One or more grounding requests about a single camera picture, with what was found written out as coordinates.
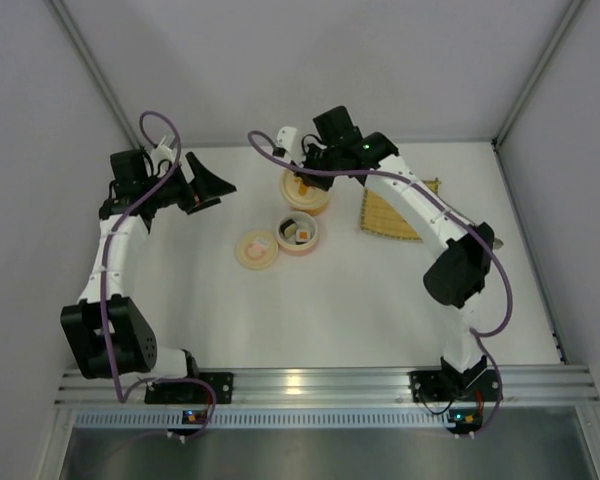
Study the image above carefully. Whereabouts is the cream plain lid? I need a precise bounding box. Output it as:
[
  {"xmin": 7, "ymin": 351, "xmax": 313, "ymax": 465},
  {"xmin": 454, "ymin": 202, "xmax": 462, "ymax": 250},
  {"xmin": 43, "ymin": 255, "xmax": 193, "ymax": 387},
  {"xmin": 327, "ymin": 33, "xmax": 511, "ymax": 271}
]
[{"xmin": 279, "ymin": 170, "xmax": 330, "ymax": 200}]

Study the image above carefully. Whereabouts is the orange lunch box bowl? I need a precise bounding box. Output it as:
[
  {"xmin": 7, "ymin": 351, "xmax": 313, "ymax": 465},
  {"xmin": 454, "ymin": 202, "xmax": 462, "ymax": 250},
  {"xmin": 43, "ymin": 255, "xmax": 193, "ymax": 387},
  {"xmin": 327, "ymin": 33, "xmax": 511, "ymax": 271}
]
[{"xmin": 285, "ymin": 194, "xmax": 331, "ymax": 216}]

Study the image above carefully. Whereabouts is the sushi roll orange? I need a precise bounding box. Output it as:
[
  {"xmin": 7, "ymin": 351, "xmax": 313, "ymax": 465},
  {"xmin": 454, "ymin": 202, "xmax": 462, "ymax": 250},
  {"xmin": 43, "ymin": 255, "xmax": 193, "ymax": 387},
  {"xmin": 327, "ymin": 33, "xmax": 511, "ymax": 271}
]
[{"xmin": 294, "ymin": 228, "xmax": 313, "ymax": 245}]

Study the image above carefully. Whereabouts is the sushi roll green centre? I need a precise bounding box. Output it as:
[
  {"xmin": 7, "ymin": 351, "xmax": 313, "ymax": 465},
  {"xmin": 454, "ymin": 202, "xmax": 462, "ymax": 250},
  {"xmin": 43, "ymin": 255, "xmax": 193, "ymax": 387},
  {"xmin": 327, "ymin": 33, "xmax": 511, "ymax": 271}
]
[{"xmin": 278, "ymin": 218, "xmax": 299, "ymax": 239}]

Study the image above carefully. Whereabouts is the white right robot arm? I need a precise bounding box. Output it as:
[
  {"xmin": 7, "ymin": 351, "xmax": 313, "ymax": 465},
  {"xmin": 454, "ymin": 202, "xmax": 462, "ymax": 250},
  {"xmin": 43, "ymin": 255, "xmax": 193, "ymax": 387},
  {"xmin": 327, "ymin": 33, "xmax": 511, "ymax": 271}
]
[{"xmin": 303, "ymin": 106, "xmax": 494, "ymax": 397}]

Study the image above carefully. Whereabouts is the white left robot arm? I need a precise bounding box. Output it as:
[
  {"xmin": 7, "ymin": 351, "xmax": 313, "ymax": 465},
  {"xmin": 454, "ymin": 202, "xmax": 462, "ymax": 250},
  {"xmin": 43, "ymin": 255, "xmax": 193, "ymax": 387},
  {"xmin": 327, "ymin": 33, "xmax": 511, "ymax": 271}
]
[{"xmin": 60, "ymin": 147, "xmax": 237, "ymax": 379}]

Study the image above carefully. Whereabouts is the pink lunch box bowl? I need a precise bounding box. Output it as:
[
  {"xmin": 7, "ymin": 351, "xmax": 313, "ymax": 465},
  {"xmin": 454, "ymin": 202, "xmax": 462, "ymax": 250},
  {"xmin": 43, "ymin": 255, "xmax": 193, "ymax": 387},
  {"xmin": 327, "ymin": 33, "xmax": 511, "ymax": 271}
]
[{"xmin": 274, "ymin": 211, "xmax": 320, "ymax": 256}]

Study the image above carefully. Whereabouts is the bamboo sushi mat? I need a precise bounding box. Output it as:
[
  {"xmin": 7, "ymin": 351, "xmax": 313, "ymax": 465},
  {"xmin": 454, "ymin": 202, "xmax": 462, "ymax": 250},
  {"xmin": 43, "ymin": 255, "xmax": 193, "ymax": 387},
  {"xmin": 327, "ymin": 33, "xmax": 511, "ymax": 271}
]
[{"xmin": 359, "ymin": 189, "xmax": 422, "ymax": 242}]

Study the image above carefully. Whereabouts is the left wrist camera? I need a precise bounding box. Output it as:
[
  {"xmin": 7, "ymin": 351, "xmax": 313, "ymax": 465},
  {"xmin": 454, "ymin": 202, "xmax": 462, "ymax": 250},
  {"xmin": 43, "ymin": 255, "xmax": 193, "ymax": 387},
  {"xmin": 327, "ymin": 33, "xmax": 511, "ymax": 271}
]
[{"xmin": 149, "ymin": 135, "xmax": 176, "ymax": 168}]

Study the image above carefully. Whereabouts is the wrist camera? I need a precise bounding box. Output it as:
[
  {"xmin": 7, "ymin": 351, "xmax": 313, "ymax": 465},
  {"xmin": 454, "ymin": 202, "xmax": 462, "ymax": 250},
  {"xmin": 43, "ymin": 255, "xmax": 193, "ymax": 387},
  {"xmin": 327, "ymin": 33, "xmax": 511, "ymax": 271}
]
[
  {"xmin": 149, "ymin": 135, "xmax": 176, "ymax": 168},
  {"xmin": 273, "ymin": 126, "xmax": 303, "ymax": 165}
]

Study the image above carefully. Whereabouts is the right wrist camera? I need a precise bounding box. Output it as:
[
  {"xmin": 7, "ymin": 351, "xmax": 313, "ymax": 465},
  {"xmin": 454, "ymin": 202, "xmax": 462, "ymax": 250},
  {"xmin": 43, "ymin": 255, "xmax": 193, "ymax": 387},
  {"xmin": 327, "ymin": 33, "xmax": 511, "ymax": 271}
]
[{"xmin": 273, "ymin": 126, "xmax": 303, "ymax": 165}]

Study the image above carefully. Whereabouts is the cream lid with pink ring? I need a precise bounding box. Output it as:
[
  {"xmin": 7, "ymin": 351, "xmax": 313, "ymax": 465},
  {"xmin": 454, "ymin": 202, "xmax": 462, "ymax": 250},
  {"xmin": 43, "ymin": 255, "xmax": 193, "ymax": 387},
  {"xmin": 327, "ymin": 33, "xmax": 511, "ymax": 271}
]
[{"xmin": 235, "ymin": 230, "xmax": 279, "ymax": 270}]

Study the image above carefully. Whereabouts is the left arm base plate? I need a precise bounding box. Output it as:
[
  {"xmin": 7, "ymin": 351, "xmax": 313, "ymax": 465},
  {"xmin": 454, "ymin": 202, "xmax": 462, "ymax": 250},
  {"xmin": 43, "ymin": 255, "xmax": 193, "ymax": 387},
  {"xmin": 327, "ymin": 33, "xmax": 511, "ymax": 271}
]
[{"xmin": 144, "ymin": 371, "xmax": 234, "ymax": 405}]

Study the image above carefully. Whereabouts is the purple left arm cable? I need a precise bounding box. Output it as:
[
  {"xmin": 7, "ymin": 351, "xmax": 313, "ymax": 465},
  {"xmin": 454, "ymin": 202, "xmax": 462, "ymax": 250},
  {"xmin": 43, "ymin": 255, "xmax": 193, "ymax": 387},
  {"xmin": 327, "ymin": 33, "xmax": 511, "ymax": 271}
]
[{"xmin": 99, "ymin": 110, "xmax": 216, "ymax": 441}]

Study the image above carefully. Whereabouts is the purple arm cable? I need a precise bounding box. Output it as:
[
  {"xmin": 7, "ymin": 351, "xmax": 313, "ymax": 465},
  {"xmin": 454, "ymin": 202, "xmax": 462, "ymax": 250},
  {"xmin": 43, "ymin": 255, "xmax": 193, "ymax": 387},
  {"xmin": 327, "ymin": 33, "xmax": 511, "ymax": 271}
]
[
  {"xmin": 247, "ymin": 130, "xmax": 514, "ymax": 436},
  {"xmin": 99, "ymin": 110, "xmax": 216, "ymax": 441}
]

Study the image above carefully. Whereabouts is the left aluminium frame post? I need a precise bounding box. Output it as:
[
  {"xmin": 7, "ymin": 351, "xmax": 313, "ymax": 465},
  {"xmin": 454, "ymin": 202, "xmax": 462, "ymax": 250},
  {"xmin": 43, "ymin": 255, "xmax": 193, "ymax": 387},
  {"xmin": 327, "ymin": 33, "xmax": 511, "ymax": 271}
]
[{"xmin": 43, "ymin": 0, "xmax": 141, "ymax": 147}]

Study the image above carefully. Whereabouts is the aluminium frame post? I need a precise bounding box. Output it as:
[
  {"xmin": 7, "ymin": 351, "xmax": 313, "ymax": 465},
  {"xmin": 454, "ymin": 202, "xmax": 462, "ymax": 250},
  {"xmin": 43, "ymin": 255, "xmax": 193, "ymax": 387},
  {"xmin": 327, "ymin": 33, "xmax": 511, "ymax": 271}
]
[
  {"xmin": 492, "ymin": 0, "xmax": 589, "ymax": 149},
  {"xmin": 43, "ymin": 0, "xmax": 141, "ymax": 147}
]

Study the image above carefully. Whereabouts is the aluminium mounting rail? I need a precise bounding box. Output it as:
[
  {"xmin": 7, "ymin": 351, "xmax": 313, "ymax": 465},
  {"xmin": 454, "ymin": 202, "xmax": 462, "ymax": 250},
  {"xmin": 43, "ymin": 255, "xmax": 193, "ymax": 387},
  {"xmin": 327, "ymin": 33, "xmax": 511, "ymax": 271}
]
[{"xmin": 54, "ymin": 365, "xmax": 600, "ymax": 408}]

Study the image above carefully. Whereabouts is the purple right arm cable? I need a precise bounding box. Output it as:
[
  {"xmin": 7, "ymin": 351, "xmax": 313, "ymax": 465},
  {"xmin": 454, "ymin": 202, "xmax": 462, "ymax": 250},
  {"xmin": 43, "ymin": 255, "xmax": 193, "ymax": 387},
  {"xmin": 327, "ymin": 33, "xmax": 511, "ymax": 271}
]
[{"xmin": 247, "ymin": 130, "xmax": 514, "ymax": 436}]

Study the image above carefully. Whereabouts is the slotted cable duct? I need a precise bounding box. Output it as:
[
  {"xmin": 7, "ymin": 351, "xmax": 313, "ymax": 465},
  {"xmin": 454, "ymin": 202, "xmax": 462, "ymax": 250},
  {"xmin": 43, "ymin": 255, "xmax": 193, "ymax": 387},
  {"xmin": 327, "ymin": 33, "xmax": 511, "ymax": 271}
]
[{"xmin": 74, "ymin": 408, "xmax": 468, "ymax": 430}]

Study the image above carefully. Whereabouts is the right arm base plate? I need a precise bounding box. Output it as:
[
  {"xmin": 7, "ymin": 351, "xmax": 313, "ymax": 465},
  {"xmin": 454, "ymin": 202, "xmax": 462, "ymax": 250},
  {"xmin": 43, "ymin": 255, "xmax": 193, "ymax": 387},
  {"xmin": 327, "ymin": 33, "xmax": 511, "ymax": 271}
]
[{"xmin": 409, "ymin": 368, "xmax": 500, "ymax": 405}]

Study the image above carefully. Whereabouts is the right aluminium frame post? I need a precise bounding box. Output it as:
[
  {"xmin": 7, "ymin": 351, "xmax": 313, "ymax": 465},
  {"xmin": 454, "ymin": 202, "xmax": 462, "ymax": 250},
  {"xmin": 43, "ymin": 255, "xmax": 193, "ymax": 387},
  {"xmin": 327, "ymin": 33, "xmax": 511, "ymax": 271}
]
[{"xmin": 492, "ymin": 0, "xmax": 589, "ymax": 149}]

